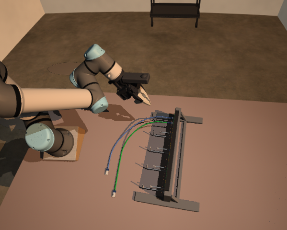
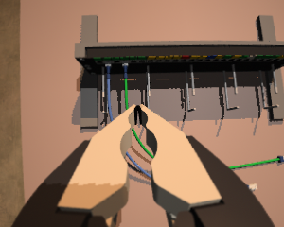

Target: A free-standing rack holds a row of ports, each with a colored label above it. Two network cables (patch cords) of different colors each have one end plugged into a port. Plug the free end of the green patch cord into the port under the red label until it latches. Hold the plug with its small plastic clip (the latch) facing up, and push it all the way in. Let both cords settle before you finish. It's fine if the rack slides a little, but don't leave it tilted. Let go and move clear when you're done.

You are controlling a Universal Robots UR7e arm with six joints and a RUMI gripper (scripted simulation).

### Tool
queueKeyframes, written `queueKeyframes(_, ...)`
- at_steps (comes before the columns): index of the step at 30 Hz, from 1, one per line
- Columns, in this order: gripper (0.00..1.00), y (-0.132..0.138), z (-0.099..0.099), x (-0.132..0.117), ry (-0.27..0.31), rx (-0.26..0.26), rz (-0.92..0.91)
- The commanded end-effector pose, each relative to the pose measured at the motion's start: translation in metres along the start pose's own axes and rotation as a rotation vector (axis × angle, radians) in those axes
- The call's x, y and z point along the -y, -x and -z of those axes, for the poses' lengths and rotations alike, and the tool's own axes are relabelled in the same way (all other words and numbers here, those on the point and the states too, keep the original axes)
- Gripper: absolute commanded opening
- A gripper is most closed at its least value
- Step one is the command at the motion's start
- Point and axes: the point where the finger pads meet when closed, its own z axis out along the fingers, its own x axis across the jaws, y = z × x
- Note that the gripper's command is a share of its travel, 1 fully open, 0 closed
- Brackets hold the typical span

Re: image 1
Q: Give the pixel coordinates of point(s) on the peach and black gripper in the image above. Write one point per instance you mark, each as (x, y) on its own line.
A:
(126, 90)

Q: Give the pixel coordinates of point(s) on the dark grey port rack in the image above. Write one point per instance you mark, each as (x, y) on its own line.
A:
(169, 199)

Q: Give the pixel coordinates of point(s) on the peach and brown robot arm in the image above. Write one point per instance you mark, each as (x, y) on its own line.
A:
(32, 104)

